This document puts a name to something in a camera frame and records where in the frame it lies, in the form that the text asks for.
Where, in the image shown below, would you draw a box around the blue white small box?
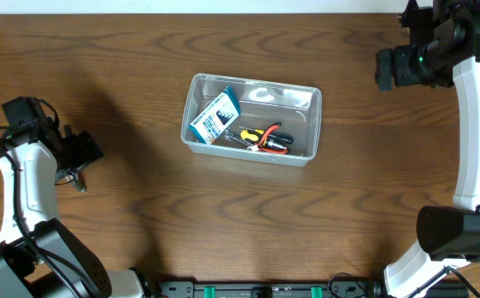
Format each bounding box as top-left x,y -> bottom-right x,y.
189,86 -> 241,145

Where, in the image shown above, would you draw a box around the red black side cutters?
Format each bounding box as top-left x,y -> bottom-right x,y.
248,123 -> 290,155

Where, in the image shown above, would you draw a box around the small yellow black screwdriver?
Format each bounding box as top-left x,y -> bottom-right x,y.
240,126 -> 294,145

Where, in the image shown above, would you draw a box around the silver offset ring wrench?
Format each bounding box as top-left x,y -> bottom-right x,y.
223,129 -> 253,148

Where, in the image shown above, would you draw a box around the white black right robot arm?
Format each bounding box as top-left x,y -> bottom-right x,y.
369,0 -> 480,297

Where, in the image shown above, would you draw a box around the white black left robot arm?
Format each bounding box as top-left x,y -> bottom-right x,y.
0,122 -> 151,297

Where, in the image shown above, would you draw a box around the clear plastic container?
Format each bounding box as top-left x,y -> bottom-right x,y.
180,74 -> 322,166

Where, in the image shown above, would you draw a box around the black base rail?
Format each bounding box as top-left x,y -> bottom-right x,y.
156,272 -> 471,298

